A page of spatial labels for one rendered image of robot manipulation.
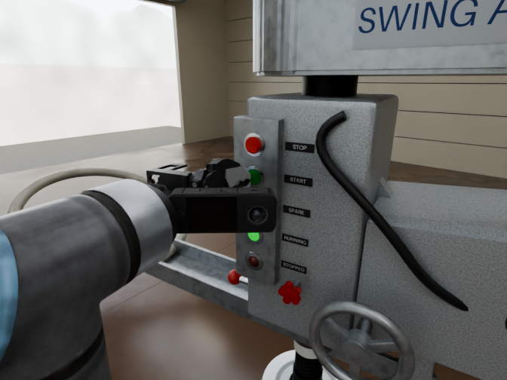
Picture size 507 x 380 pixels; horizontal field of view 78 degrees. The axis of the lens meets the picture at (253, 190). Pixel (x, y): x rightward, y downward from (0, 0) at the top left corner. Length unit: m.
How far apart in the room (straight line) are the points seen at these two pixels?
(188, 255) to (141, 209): 0.67
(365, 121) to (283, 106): 0.12
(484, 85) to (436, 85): 0.70
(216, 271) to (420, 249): 0.55
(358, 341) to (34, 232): 0.42
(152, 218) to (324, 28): 0.32
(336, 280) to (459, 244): 0.18
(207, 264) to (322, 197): 0.51
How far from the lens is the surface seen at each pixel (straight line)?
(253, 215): 0.33
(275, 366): 0.92
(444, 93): 6.64
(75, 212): 0.27
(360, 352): 0.52
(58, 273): 0.24
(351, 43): 0.45
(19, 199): 1.08
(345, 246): 0.50
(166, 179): 0.39
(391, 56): 0.43
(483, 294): 0.52
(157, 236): 0.29
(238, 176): 0.44
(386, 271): 0.51
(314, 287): 0.55
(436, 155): 6.75
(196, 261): 0.93
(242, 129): 0.49
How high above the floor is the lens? 1.55
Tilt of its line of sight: 19 degrees down
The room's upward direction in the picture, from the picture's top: straight up
